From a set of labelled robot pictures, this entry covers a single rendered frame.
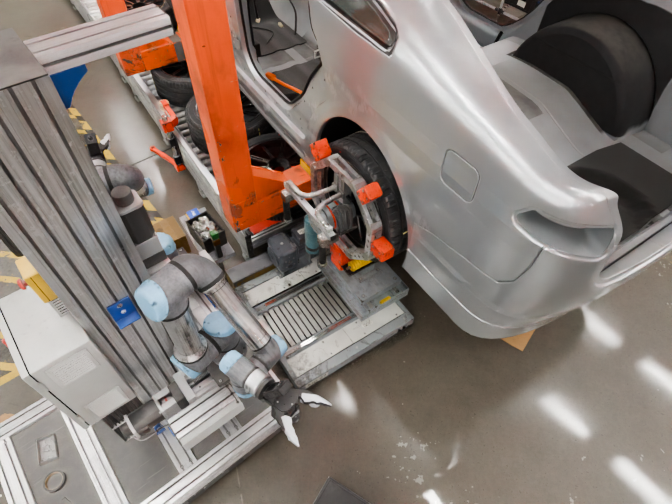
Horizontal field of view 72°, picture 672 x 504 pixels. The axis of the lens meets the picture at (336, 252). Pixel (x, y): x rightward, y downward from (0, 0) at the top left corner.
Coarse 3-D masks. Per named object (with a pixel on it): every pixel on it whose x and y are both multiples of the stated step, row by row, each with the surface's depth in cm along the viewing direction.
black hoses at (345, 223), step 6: (348, 198) 224; (342, 204) 220; (336, 210) 210; (342, 210) 209; (348, 210) 210; (336, 216) 208; (342, 216) 209; (348, 216) 210; (342, 222) 209; (348, 222) 211; (342, 228) 210; (348, 228) 211; (354, 228) 213; (342, 234) 210
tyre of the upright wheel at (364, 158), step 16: (336, 144) 225; (352, 144) 218; (368, 144) 219; (352, 160) 217; (368, 160) 211; (384, 160) 213; (368, 176) 211; (384, 176) 210; (384, 192) 208; (384, 208) 212; (400, 208) 212; (384, 224) 218; (400, 224) 216; (352, 240) 258; (400, 240) 223
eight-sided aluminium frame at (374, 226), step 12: (336, 156) 221; (312, 168) 239; (336, 168) 216; (348, 168) 215; (312, 180) 247; (348, 180) 211; (360, 180) 211; (360, 204) 211; (372, 204) 213; (372, 216) 216; (336, 228) 259; (372, 228) 213; (348, 240) 254; (372, 240) 219; (348, 252) 248; (360, 252) 236
